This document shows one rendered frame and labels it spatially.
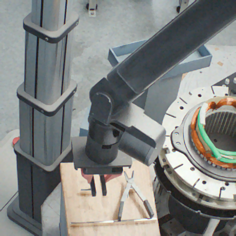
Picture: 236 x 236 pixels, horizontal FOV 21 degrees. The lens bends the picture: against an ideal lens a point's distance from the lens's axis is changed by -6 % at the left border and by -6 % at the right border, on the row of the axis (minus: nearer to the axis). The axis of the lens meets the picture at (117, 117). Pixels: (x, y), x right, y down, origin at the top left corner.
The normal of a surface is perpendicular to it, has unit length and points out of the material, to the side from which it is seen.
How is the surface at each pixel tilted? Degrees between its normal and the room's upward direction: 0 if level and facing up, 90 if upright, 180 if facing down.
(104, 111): 82
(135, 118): 8
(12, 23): 0
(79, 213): 0
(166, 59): 83
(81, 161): 1
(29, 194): 90
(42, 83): 90
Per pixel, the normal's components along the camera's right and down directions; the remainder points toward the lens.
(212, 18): -0.47, 0.57
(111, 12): 0.11, -0.62
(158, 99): 0.43, 0.73
